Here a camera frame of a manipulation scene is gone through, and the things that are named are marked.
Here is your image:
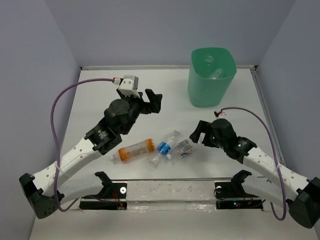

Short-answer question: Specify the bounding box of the clear bottle blue-ringed cap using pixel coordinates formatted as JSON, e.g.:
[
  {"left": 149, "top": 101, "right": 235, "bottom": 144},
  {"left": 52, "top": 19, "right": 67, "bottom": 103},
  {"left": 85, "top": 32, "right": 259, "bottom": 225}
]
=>
[{"left": 208, "top": 67, "right": 226, "bottom": 80}]

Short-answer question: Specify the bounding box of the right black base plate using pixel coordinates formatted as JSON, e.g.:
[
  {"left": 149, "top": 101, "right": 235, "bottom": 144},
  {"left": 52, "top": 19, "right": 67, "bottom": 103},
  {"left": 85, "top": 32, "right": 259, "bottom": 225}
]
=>
[{"left": 213, "top": 181, "right": 265, "bottom": 210}]

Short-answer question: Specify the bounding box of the large orange label bottle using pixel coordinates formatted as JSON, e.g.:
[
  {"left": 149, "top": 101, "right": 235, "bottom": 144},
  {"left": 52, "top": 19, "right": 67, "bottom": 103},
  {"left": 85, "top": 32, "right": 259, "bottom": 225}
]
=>
[{"left": 109, "top": 138, "right": 155, "bottom": 163}]

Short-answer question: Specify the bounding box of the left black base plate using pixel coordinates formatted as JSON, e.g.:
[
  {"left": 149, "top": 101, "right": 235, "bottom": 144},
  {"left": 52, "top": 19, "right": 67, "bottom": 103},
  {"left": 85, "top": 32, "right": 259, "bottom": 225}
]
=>
[{"left": 79, "top": 181, "right": 128, "bottom": 211}]

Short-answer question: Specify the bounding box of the green plastic bin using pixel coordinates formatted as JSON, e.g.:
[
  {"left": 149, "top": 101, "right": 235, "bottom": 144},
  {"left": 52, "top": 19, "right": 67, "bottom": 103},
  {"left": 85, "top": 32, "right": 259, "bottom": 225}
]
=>
[{"left": 187, "top": 47, "right": 237, "bottom": 107}]

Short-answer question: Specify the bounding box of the white foam strip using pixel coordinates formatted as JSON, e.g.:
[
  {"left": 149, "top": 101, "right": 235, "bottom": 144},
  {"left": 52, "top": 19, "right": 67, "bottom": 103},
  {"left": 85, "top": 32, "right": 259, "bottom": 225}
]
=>
[{"left": 126, "top": 180, "right": 216, "bottom": 202}]

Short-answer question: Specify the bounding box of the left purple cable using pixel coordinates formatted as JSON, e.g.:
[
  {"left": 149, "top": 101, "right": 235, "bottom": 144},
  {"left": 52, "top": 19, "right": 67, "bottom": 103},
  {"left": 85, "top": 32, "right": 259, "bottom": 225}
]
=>
[{"left": 50, "top": 77, "right": 120, "bottom": 213}]

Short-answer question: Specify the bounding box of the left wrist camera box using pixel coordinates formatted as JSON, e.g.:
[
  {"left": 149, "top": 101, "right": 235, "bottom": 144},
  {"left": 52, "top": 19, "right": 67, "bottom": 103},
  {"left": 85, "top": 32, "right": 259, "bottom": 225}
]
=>
[{"left": 118, "top": 75, "right": 140, "bottom": 98}]

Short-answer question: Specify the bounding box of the crushed bottle blue label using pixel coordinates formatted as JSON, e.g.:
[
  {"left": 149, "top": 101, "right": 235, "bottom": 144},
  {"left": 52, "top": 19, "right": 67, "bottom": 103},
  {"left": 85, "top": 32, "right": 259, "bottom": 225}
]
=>
[{"left": 148, "top": 130, "right": 181, "bottom": 168}]

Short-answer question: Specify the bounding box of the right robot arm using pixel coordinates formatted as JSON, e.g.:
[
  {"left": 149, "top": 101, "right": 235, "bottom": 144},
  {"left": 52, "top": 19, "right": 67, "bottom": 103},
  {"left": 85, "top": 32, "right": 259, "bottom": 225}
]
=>
[{"left": 189, "top": 118, "right": 320, "bottom": 229}]

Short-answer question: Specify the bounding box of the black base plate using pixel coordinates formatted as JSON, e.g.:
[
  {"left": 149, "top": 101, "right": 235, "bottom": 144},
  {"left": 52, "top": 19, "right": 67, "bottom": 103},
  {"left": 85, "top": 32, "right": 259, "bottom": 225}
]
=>
[
  {"left": 79, "top": 181, "right": 128, "bottom": 211},
  {"left": 213, "top": 181, "right": 265, "bottom": 210}
]

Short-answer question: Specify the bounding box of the clear bottle white printed label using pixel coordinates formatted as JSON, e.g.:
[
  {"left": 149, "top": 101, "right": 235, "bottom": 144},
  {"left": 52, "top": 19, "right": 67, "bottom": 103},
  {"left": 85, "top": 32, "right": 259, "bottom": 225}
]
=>
[{"left": 173, "top": 138, "right": 195, "bottom": 158}]

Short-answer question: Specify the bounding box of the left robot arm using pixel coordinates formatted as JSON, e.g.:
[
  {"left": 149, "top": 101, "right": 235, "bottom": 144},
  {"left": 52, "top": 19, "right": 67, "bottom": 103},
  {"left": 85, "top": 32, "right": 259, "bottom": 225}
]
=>
[{"left": 19, "top": 89, "right": 163, "bottom": 219}]

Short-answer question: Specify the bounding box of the aluminium back rail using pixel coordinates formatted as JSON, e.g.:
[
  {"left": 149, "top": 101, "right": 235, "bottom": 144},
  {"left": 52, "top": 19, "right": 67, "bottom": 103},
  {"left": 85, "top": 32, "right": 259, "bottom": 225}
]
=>
[{"left": 79, "top": 64, "right": 258, "bottom": 71}]

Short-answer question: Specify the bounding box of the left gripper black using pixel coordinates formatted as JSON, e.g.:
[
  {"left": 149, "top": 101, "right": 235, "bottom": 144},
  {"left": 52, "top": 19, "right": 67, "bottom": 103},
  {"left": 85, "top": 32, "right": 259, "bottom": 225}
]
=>
[{"left": 116, "top": 87, "right": 162, "bottom": 136}]

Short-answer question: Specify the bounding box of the clear bottle white cap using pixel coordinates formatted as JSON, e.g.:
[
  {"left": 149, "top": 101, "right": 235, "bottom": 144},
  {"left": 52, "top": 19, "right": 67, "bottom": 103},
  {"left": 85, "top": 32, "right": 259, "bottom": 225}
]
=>
[{"left": 204, "top": 55, "right": 215, "bottom": 65}]

